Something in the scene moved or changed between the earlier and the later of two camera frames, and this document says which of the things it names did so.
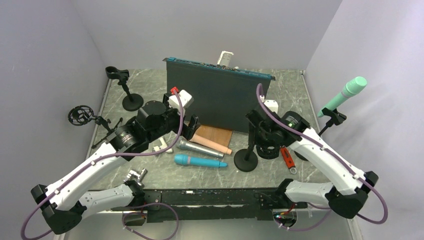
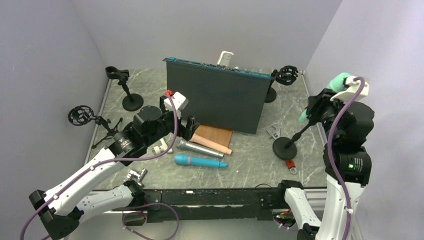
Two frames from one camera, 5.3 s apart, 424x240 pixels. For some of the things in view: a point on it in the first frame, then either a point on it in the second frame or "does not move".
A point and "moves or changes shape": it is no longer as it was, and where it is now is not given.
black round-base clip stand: [132, 102] does not move
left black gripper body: [172, 121] does not move
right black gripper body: [261, 136] -> [327, 114]
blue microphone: [184, 159] does not move
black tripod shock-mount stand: [80, 115] does not move
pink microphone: [202, 140] does not move
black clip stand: [335, 117] moves or changes shape
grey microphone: [187, 145] does not move
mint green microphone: [351, 88] moves or changes shape
